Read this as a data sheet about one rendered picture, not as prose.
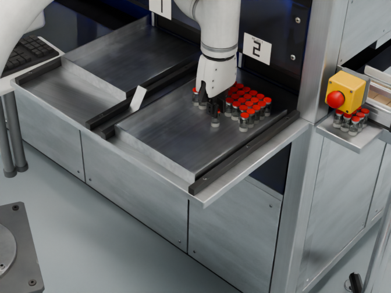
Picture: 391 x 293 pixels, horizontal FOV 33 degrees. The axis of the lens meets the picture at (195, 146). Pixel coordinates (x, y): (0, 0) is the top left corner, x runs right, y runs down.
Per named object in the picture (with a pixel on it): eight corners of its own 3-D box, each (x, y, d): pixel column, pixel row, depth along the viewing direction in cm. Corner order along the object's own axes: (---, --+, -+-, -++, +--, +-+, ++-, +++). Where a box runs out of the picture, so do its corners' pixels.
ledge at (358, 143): (344, 109, 175) (345, 103, 174) (388, 129, 169) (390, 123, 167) (315, 132, 167) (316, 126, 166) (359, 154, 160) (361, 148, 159)
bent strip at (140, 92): (139, 104, 171) (138, 85, 168) (147, 109, 170) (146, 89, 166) (98, 128, 163) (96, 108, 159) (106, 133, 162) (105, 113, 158)
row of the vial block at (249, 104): (207, 93, 176) (208, 78, 173) (260, 121, 166) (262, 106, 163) (202, 96, 174) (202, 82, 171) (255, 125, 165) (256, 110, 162)
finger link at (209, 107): (209, 89, 159) (208, 112, 163) (200, 95, 157) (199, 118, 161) (219, 95, 157) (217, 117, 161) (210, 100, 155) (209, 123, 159)
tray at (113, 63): (148, 24, 205) (148, 14, 202) (212, 54, 191) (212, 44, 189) (61, 66, 185) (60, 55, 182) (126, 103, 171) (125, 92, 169)
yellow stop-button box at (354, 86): (340, 91, 164) (344, 66, 159) (365, 103, 160) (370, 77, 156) (323, 103, 160) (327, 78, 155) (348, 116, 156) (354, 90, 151)
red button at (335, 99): (332, 99, 158) (334, 85, 156) (346, 106, 156) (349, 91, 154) (323, 106, 156) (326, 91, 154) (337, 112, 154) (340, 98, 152)
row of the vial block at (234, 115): (201, 97, 174) (202, 82, 171) (255, 125, 165) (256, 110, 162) (196, 100, 173) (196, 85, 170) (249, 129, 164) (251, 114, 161)
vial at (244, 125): (242, 125, 165) (244, 110, 162) (249, 129, 164) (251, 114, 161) (237, 129, 163) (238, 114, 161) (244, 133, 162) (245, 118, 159)
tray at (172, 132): (208, 81, 181) (208, 70, 178) (285, 120, 167) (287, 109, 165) (114, 136, 161) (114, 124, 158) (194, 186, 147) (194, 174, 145)
